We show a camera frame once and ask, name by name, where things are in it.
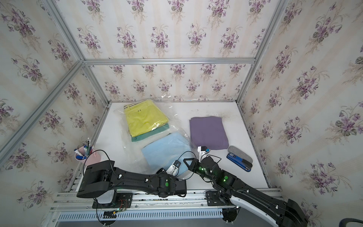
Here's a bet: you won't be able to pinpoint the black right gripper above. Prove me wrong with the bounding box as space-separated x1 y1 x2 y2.
183 158 217 184

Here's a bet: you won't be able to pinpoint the light blue trousers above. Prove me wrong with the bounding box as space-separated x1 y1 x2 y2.
141 132 196 179

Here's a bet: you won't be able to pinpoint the purple trousers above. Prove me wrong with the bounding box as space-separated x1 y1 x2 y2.
190 116 229 150

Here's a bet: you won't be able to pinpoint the clear plastic vacuum bag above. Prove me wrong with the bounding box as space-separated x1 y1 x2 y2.
115 99 197 180

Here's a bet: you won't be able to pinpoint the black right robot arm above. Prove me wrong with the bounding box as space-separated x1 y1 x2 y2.
183 157 308 227

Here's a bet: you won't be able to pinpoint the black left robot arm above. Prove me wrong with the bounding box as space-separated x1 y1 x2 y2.
77 161 187 199

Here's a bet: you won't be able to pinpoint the yellow-green folded trousers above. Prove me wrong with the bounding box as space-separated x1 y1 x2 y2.
124 99 169 137

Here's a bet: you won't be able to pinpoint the blue stapler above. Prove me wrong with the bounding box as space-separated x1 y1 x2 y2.
227 153 253 172

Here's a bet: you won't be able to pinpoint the teal folded garment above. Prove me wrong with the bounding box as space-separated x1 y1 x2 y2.
131 124 169 142

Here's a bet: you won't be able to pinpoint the pink pen cup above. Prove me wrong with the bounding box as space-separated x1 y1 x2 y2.
74 138 101 166

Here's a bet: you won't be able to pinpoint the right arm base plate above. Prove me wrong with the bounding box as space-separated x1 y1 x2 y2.
205 191 234 206

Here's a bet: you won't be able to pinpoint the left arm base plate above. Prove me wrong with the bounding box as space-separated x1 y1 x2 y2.
92 191 133 209

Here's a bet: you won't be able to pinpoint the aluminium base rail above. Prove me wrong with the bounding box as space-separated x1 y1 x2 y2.
41 190 277 227

